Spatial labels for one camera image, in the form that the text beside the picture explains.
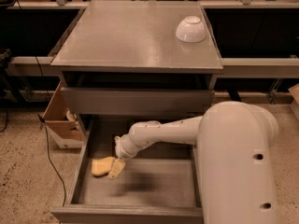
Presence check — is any black cable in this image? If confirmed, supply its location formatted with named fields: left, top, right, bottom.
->
left=36, top=57, right=67, bottom=207

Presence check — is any cardboard box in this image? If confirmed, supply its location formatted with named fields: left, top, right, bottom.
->
left=43, top=83, right=85, bottom=148

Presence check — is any yellow sponge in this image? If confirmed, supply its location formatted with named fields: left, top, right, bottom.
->
left=92, top=157, right=115, bottom=176

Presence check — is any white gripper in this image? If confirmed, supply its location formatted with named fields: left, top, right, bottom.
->
left=108, top=134, right=139, bottom=179

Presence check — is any grey metal rail frame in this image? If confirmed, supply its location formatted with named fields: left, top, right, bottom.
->
left=9, top=1, right=298, bottom=91

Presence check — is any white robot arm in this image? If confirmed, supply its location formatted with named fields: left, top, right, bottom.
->
left=109, top=101, right=278, bottom=224

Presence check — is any open grey middle drawer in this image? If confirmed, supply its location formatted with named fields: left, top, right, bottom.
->
left=51, top=119, right=204, bottom=224

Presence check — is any white upturned bowl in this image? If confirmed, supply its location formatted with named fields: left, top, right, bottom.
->
left=176, top=16, right=206, bottom=43

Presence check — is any grey top drawer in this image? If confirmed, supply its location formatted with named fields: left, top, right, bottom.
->
left=61, top=87, right=214, bottom=117

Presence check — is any grey drawer cabinet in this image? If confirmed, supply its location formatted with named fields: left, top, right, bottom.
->
left=52, top=1, right=222, bottom=224

